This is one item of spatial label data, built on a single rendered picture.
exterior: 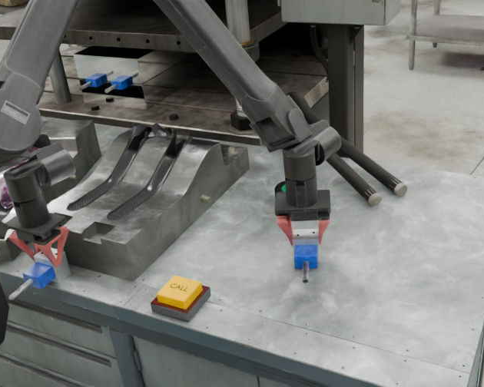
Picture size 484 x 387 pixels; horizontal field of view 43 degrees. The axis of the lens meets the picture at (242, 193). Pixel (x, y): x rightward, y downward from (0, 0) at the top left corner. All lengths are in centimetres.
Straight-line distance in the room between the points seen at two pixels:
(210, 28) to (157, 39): 96
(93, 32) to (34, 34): 128
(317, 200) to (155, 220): 33
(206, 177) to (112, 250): 30
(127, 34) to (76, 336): 100
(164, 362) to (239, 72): 62
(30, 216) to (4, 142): 44
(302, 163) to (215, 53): 24
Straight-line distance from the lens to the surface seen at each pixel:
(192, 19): 101
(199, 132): 188
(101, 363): 147
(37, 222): 120
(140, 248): 122
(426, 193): 144
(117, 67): 209
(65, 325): 146
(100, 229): 127
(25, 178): 116
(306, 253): 117
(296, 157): 107
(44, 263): 127
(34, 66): 84
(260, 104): 104
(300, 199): 111
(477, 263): 123
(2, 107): 78
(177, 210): 130
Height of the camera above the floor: 151
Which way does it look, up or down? 29 degrees down
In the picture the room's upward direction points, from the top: 6 degrees counter-clockwise
